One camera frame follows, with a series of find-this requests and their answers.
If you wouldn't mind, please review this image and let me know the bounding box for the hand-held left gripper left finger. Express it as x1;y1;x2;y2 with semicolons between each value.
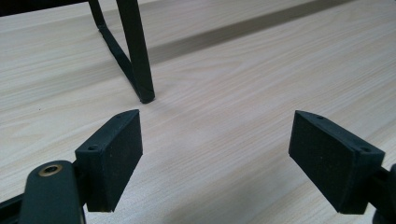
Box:
75;108;144;213

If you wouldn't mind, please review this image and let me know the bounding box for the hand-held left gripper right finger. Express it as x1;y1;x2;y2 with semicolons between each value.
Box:
288;109;386;215

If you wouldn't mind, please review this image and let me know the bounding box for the black metal rack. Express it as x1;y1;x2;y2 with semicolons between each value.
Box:
87;0;156;105

